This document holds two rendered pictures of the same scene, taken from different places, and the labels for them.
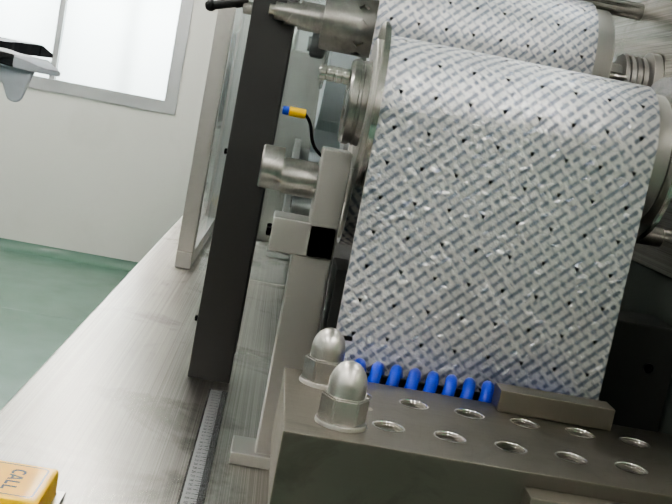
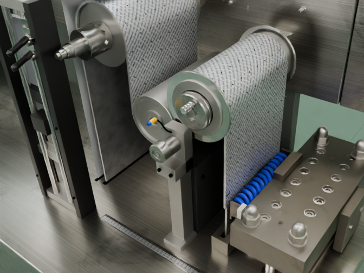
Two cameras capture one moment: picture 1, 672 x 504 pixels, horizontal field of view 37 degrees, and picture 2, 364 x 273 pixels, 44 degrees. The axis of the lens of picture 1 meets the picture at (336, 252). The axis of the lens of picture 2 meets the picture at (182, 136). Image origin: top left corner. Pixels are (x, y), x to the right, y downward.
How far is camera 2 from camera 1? 81 cm
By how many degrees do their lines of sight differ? 50
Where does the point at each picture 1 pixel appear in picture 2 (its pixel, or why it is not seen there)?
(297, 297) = (184, 186)
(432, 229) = (243, 141)
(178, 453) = (165, 264)
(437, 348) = (248, 172)
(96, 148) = not seen: outside the picture
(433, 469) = (327, 231)
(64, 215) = not seen: outside the picture
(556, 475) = (343, 203)
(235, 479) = (195, 257)
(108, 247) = not seen: outside the picture
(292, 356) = (187, 204)
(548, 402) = (291, 167)
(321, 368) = (257, 220)
